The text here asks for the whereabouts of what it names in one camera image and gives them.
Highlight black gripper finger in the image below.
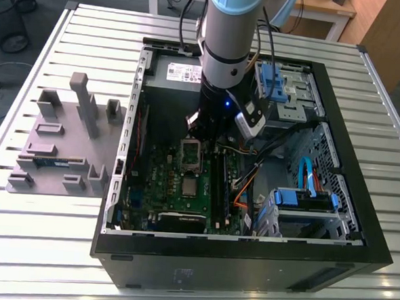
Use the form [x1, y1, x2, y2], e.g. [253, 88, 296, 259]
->
[183, 110, 220, 144]

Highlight silver CPU green edge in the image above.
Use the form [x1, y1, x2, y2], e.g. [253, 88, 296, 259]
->
[181, 177, 199, 197]

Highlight CPU socket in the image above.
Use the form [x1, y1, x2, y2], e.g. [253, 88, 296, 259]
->
[179, 173, 202, 200]

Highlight grey power supply unit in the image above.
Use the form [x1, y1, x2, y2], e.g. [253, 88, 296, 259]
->
[140, 53, 206, 144]

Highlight metal socket cover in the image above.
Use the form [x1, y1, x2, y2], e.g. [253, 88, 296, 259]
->
[178, 138, 206, 175]

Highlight blue plastic drive latch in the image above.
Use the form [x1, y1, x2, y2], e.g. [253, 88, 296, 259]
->
[257, 63, 291, 104]

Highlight black RAM slot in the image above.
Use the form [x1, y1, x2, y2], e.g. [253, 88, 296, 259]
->
[207, 149, 226, 229]
[215, 149, 237, 227]

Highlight metal optical drive cage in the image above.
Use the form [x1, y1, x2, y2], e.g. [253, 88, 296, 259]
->
[243, 60, 328, 141]

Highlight green motherboard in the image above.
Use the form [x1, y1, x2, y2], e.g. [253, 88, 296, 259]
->
[120, 131, 251, 237]

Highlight blue expansion slot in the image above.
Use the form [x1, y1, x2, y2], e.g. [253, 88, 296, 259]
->
[127, 189, 146, 210]

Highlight black graphics card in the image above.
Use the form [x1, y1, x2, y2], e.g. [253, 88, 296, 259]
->
[156, 210, 207, 235]

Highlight hard disk in blue carrier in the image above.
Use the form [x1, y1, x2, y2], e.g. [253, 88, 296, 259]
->
[272, 187, 340, 214]

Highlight grey plastic parts rack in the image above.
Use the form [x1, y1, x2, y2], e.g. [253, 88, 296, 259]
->
[5, 69, 132, 201]

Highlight RAM stick blue label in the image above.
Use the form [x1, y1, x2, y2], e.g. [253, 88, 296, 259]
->
[32, 158, 72, 169]

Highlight metal disk bay cage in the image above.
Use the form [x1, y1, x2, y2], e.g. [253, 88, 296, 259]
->
[252, 185, 365, 242]

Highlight wooden desk white legs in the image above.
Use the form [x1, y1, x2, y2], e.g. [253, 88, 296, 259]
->
[291, 0, 359, 45]

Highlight black PC case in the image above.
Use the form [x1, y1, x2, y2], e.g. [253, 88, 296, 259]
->
[87, 34, 400, 300]

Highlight wooden cabinet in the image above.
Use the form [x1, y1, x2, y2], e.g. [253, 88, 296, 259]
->
[336, 0, 400, 95]

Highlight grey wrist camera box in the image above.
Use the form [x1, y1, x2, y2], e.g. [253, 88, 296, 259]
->
[193, 16, 209, 58]

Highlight black cable bundle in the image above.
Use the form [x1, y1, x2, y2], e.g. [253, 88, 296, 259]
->
[231, 116, 323, 195]

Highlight thick black camera cable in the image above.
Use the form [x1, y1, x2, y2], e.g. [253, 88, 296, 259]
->
[252, 3, 284, 110]

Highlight orange wire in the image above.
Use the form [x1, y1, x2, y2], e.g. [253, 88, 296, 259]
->
[233, 177, 262, 209]

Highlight blue flat data wire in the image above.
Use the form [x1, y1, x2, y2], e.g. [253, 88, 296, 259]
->
[297, 155, 320, 199]

